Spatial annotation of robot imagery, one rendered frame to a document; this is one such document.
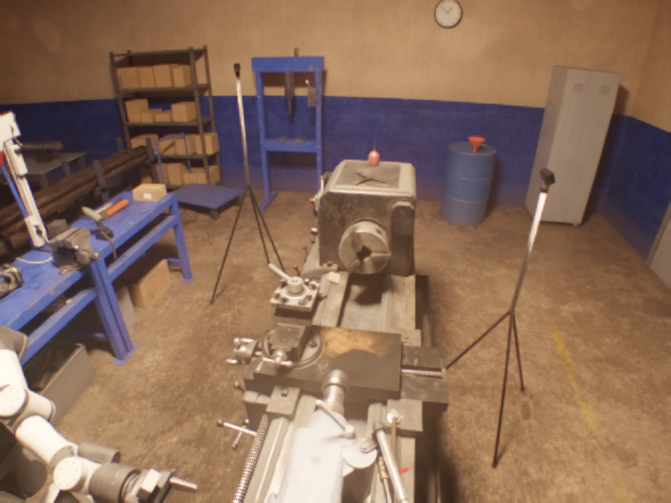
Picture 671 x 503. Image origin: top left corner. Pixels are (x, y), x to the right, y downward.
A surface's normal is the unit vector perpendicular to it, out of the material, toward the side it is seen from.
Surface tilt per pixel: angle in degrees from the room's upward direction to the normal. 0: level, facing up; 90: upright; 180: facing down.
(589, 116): 90
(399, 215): 90
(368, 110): 90
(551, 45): 90
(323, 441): 0
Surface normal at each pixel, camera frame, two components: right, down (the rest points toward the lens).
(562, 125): -0.16, 0.49
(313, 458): 0.00, -0.87
